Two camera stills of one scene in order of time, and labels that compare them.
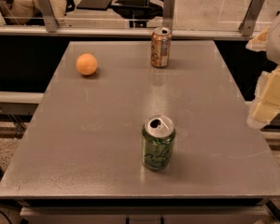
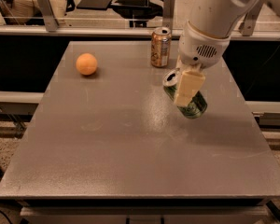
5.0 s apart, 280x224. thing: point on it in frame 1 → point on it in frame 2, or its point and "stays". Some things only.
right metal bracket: [248, 25] stays
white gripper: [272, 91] → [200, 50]
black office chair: [136, 4] stays
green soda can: [158, 136] → [196, 107]
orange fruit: [87, 64] stays
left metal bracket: [49, 18] stays
